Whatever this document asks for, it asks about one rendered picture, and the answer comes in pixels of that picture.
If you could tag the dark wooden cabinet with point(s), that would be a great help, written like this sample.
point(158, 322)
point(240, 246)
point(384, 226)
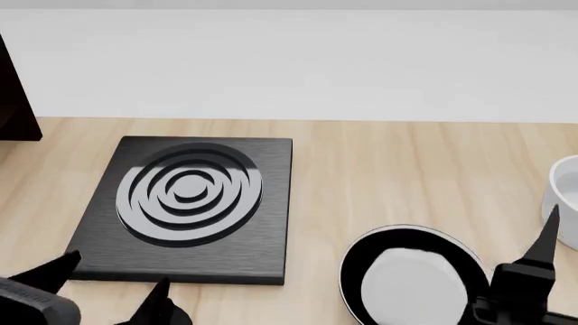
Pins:
point(15, 111)

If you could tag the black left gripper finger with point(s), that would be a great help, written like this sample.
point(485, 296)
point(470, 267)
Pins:
point(158, 311)
point(49, 274)

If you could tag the white cup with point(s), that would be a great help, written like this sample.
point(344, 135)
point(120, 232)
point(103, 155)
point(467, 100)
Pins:
point(566, 189)

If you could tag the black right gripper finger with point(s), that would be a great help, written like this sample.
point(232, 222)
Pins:
point(528, 277)

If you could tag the black electric hob plate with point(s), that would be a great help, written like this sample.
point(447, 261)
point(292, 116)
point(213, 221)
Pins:
point(104, 250)

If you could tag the black frying pan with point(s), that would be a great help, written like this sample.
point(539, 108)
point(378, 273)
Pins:
point(413, 287)

